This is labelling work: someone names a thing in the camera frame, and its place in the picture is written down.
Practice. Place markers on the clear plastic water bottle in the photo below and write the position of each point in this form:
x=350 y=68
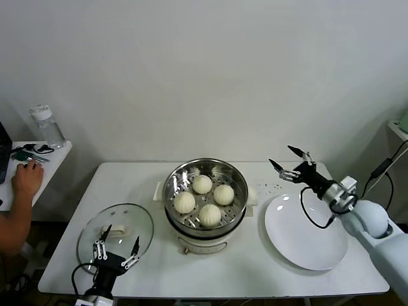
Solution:
x=51 y=130

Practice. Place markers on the round glass pot lid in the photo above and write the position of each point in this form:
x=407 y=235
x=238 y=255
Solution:
x=137 y=220

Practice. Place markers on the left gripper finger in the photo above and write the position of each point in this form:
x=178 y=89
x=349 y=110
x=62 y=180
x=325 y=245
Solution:
x=136 y=253
x=99 y=250

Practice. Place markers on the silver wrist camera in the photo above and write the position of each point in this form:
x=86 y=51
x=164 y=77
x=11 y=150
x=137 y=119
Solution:
x=348 y=184
x=84 y=302

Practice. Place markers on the white side table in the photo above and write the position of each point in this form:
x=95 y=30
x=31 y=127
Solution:
x=54 y=169

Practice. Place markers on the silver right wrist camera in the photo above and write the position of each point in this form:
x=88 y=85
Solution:
x=348 y=184

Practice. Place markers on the black laptop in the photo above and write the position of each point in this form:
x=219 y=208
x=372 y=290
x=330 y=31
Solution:
x=4 y=153

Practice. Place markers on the white shelf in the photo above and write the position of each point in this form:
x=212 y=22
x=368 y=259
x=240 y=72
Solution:
x=396 y=130

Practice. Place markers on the person's bare hand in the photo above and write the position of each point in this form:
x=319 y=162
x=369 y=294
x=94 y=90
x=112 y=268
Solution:
x=28 y=181

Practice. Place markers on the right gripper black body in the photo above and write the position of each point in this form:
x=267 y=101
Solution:
x=314 y=180

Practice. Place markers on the large white plate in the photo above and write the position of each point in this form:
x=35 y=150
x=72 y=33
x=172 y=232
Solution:
x=303 y=236

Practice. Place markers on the green key fob with keys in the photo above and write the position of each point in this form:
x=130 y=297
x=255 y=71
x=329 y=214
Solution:
x=22 y=156

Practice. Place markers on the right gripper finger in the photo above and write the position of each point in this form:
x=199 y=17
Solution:
x=305 y=156
x=288 y=175

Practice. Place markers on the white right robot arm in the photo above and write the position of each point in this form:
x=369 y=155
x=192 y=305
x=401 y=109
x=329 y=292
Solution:
x=366 y=216

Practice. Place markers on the stainless steel steamer basket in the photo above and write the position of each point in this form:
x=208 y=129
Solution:
x=239 y=204

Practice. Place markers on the cream electric cooker pot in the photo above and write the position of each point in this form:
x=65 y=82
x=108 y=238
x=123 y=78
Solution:
x=201 y=243

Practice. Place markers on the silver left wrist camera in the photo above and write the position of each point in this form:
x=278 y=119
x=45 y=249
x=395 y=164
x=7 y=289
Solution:
x=84 y=302

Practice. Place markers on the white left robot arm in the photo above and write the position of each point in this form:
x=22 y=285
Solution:
x=102 y=294

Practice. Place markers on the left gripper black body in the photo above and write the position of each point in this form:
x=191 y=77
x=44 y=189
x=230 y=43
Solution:
x=110 y=267

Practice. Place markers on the white steamed baozi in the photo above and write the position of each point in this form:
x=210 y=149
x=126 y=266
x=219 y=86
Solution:
x=202 y=184
x=184 y=203
x=209 y=215
x=223 y=195

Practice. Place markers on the pale green container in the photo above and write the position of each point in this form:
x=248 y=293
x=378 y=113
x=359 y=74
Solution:
x=405 y=122

